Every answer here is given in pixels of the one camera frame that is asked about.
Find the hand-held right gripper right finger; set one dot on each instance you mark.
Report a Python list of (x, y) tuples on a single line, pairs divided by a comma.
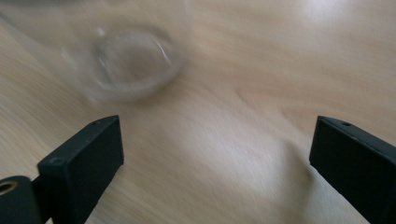
[(358, 161)]

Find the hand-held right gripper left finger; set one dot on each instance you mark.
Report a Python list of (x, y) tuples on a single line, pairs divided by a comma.
[(81, 168)]

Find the clear glass cup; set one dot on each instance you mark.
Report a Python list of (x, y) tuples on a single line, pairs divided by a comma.
[(134, 62)]

